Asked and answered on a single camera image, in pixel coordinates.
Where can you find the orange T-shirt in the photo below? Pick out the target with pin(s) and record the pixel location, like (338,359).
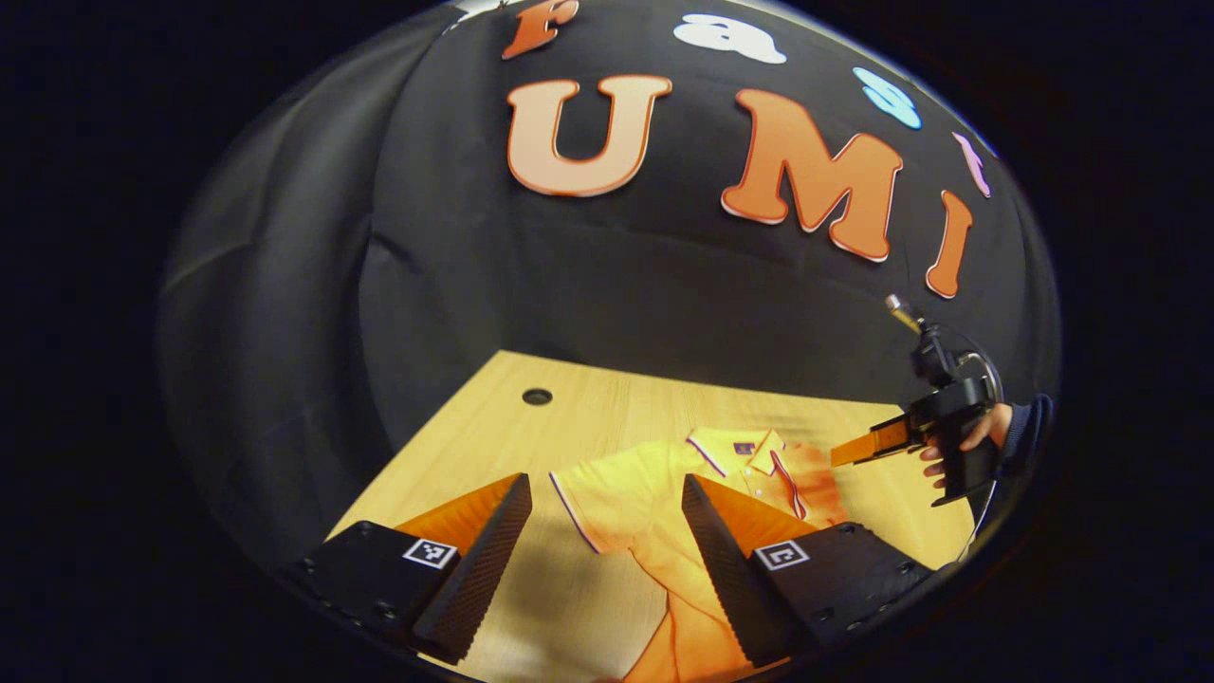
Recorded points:
(645,512)

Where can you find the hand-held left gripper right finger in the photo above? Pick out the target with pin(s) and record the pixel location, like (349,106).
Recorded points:
(726,569)

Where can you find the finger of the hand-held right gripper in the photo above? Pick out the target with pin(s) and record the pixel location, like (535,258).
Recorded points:
(868,444)

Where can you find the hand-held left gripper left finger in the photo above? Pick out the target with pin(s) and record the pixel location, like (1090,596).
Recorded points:
(484,569)

